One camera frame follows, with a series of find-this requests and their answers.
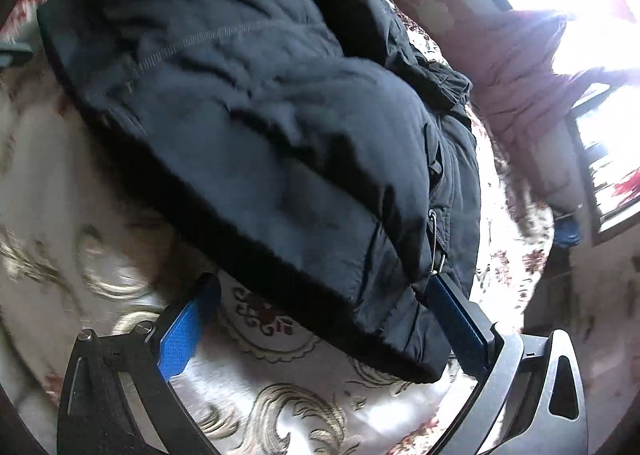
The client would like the dark navy padded jacket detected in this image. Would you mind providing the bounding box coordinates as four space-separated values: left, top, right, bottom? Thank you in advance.
37 0 480 383

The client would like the floral white bed quilt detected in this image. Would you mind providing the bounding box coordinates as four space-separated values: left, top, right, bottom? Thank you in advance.
0 0 557 455

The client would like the blue bag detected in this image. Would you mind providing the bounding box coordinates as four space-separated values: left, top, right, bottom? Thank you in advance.
553 214 582 249

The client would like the dark framed window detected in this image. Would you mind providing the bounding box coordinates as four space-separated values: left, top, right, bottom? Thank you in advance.
491 0 639 241

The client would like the pink tied curtain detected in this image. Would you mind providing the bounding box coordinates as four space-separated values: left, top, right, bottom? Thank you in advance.
437 11 627 197

